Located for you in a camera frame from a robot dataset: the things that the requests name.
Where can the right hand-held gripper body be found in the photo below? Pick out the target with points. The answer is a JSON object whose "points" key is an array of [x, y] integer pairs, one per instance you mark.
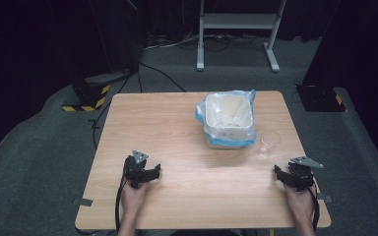
{"points": [[300, 175]]}

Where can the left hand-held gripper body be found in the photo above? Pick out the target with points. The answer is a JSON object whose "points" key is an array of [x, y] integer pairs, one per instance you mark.
{"points": [[134, 168]]}

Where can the person's right hand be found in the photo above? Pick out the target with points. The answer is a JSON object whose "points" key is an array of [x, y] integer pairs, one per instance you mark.
{"points": [[300, 201]]}

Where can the person's left hand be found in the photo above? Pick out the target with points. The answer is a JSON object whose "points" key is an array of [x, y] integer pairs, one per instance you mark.
{"points": [[134, 198]]}

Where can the clear plastic cup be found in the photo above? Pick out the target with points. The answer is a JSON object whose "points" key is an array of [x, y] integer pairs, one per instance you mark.
{"points": [[269, 142]]}

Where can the grey tape piece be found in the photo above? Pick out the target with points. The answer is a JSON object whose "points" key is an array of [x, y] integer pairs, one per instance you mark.
{"points": [[82, 202], [326, 198]]}

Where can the clear blue plastic bin bag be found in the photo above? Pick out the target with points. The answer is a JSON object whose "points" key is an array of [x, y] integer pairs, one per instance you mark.
{"points": [[229, 141]]}

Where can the black stand base hazard stripes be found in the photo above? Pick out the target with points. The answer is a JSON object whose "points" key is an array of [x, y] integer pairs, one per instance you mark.
{"points": [[320, 98], [90, 93]]}

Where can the white square trash bin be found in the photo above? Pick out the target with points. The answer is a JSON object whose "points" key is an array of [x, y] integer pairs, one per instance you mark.
{"points": [[228, 111]]}

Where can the grey metal stand frame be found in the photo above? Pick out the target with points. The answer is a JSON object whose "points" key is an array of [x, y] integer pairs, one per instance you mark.
{"points": [[238, 20]]}

